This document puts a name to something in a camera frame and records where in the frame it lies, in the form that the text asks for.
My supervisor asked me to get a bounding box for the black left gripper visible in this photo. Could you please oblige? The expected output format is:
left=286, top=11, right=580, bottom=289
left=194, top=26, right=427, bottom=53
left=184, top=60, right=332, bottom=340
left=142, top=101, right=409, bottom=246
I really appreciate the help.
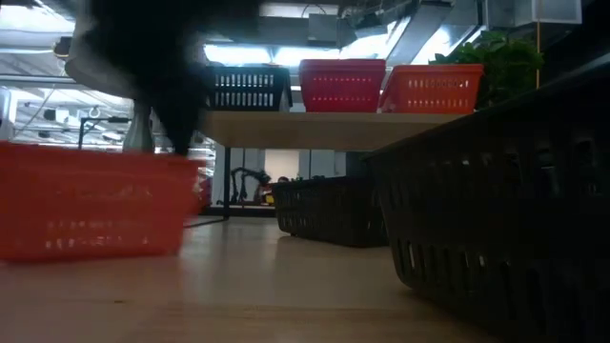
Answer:
left=87, top=0, right=214, bottom=157

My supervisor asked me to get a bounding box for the black plastic slotted basket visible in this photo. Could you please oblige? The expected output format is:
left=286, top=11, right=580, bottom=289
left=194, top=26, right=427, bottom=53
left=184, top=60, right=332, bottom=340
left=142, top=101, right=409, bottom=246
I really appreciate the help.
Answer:
left=363, top=56, right=610, bottom=343
left=271, top=175, right=390, bottom=249
left=205, top=65, right=294, bottom=112

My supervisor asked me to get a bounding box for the orange plastic slotted basket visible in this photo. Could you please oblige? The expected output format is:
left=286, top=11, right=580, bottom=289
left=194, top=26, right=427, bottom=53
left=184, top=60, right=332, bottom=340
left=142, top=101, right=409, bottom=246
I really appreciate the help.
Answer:
left=0, top=140, right=206, bottom=263
left=379, top=69, right=483, bottom=114

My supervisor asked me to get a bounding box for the red plastic slotted basket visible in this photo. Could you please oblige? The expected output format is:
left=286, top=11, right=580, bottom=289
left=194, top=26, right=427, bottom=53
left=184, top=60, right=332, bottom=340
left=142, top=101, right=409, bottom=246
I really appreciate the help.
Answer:
left=299, top=67, right=385, bottom=113

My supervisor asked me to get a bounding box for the chrome lamp base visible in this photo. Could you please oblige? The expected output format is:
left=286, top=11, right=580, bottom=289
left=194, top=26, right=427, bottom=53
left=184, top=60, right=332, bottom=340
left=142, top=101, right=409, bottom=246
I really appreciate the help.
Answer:
left=121, top=98, right=156, bottom=154

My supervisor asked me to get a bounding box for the green leafy plant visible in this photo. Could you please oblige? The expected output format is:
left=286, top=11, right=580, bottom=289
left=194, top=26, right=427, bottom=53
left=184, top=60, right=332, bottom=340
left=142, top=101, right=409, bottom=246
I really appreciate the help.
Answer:
left=428, top=30, right=546, bottom=111

